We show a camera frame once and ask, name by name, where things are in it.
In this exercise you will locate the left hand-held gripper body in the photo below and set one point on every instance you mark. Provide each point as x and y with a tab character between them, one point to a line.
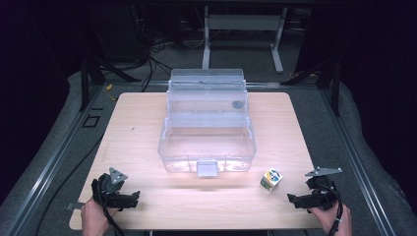
109	193

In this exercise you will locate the white metal table frame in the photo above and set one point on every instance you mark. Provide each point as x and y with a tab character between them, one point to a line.
244	23

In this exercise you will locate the person's left hand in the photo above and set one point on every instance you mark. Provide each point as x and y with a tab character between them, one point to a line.
95	214

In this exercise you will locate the yellow connector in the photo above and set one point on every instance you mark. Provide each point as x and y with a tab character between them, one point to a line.
109	88

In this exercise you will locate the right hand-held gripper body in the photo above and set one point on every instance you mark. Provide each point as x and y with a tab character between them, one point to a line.
323	191

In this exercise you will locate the clear plastic storage box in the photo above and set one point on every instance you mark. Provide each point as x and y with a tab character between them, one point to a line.
206	150

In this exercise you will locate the aluminium floor rail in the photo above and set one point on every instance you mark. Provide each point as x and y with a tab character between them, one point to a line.
357	164
52	164

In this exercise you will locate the person's right hand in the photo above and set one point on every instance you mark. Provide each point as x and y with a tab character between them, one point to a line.
331	219

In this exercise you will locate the black metal stand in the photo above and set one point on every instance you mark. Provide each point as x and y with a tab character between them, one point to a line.
86	82
334	85

